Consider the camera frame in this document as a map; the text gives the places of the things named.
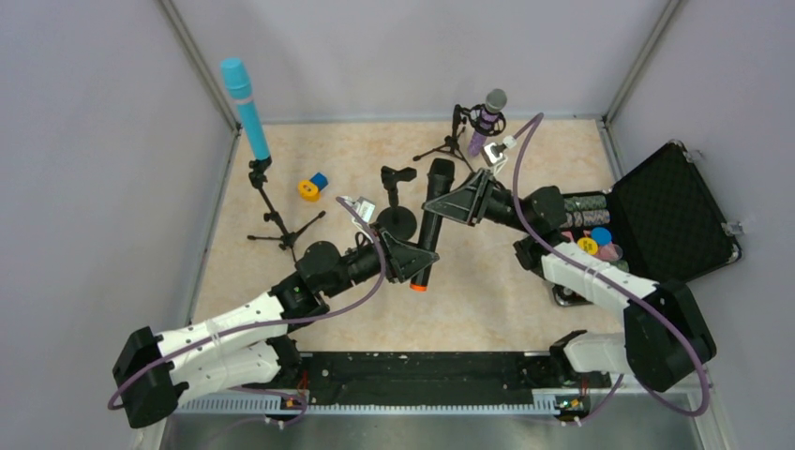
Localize open black carrying case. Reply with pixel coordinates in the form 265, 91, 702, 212
521, 140, 743, 282

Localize yellow round chip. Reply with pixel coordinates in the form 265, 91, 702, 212
577, 237, 600, 255

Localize blue toy brick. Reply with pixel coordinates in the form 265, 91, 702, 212
309, 172, 329, 191

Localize blue round chip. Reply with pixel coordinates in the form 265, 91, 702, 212
591, 227, 613, 246

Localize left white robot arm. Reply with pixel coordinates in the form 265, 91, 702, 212
109, 230, 440, 429

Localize round base clamp stand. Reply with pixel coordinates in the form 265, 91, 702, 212
376, 166, 417, 240

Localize tripod stand with clip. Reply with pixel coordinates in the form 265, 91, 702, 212
246, 157, 327, 263

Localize black microphone orange end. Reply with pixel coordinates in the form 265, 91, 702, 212
410, 158, 456, 293

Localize blue plastic tube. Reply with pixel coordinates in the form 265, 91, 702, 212
219, 57, 272, 161

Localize purple glitter microphone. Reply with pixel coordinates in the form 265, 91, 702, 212
467, 88, 507, 158

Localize tripod stand with shock mount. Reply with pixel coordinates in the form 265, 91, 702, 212
412, 104, 506, 173

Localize yellow traffic light brick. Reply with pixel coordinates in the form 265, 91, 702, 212
297, 180, 321, 203

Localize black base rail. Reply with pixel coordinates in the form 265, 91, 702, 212
243, 352, 611, 407

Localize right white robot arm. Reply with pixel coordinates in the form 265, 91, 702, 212
422, 169, 716, 393

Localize poker chip stacks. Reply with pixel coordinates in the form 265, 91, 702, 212
563, 194, 611, 229

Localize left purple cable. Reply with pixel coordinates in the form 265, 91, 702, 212
106, 196, 389, 429

